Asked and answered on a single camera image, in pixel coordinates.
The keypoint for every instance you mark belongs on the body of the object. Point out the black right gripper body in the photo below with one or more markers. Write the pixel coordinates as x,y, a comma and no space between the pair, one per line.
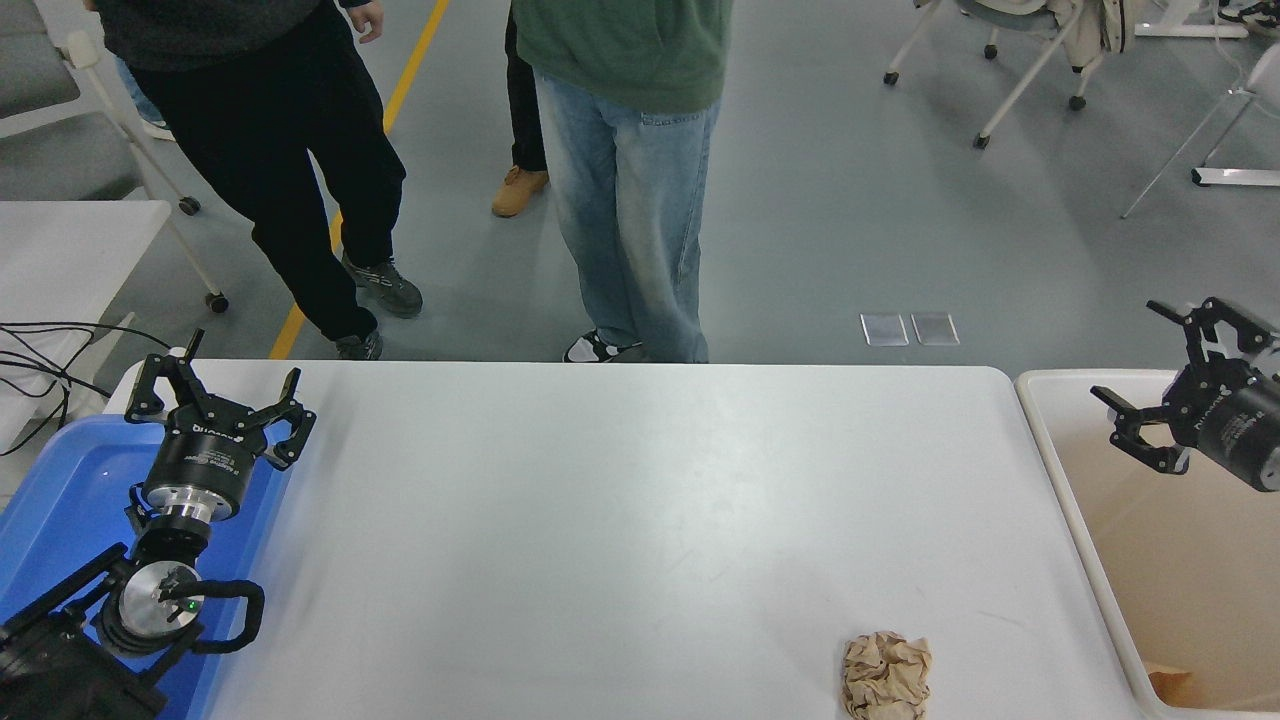
1245,430

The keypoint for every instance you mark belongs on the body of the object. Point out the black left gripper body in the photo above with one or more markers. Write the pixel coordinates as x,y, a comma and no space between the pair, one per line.
205,462

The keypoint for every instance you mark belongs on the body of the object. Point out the person's left hand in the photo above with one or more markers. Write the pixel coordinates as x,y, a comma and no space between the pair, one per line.
368,18

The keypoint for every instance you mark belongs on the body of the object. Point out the blue plastic tray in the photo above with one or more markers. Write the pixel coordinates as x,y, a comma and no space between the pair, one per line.
60,500

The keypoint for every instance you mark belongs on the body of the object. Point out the large pale plastic bin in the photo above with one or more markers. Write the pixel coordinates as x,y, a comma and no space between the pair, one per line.
1180,580

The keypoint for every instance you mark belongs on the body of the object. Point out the white stand foot bar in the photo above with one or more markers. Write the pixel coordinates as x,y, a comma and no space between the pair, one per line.
1200,31
1240,179

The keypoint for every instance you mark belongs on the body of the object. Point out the white side table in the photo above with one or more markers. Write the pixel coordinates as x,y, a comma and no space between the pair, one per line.
70,260

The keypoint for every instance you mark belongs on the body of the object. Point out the silver floor plate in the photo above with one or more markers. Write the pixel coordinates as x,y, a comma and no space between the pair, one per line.
935,330
885,330

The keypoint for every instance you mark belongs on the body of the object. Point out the grey wheeled office chair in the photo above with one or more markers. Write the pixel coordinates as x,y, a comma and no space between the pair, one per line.
60,150

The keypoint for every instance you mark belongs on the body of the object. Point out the person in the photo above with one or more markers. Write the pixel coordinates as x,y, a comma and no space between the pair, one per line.
135,95
280,120
522,110
630,180

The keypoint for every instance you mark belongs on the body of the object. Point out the white wheeled chair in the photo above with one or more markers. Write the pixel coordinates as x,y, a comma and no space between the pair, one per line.
1020,75

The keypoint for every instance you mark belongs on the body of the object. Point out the beige cloth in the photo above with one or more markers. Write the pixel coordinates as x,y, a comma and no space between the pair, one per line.
1095,30

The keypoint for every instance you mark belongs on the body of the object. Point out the person's foot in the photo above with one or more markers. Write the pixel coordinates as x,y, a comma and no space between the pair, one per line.
1255,12

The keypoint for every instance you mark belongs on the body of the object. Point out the crumpled tan paper ball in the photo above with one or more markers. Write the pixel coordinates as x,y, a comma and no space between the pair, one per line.
885,680

